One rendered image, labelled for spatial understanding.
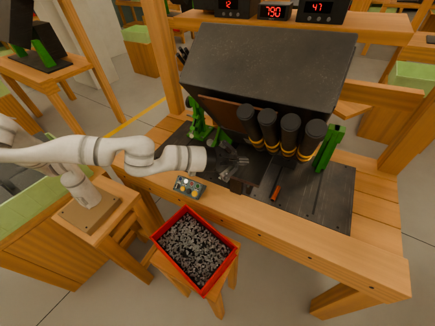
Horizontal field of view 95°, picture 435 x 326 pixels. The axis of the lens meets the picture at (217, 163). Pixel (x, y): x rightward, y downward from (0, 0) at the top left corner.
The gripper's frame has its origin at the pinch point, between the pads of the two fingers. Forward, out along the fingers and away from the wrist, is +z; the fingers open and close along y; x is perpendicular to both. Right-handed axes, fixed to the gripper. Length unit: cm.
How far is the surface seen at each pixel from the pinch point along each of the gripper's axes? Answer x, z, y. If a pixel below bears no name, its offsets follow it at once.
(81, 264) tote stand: 132, -59, -59
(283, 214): 17.6, 32.4, -20.8
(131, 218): 73, -29, -23
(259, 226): 20.6, 20.5, -25.2
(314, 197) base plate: 14, 49, -14
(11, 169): 101, -92, 7
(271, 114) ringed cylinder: -23.7, -8.1, 5.5
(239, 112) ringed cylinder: -19.2, -12.8, 7.0
